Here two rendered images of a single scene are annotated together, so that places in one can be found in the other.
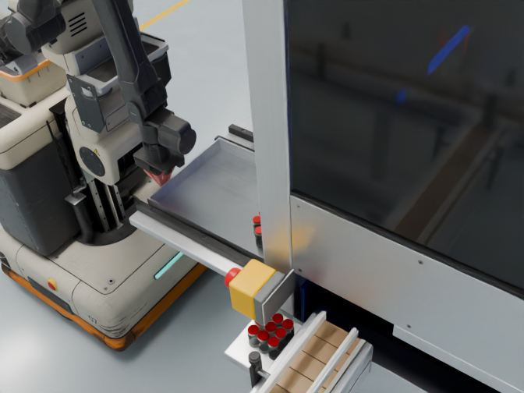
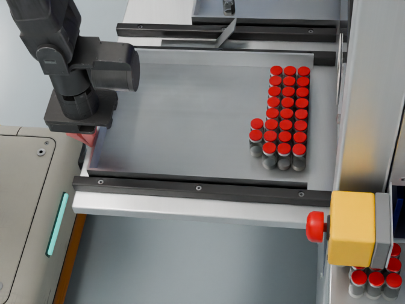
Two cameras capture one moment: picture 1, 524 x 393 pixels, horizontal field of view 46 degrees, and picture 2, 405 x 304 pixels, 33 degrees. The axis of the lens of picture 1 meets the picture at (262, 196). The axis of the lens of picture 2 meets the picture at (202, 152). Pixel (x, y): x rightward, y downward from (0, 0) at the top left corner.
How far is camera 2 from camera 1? 0.51 m
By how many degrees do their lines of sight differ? 19
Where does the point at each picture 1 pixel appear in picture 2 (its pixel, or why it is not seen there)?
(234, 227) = (220, 157)
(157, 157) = (87, 110)
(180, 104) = not seen: outside the picture
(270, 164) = (383, 60)
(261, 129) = (376, 13)
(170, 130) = (111, 65)
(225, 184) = (166, 106)
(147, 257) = (25, 234)
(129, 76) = (37, 9)
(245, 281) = (349, 225)
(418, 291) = not seen: outside the picture
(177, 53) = not seen: outside the picture
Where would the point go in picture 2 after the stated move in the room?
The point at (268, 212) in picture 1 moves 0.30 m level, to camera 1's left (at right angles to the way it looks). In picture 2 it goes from (362, 124) to (135, 258)
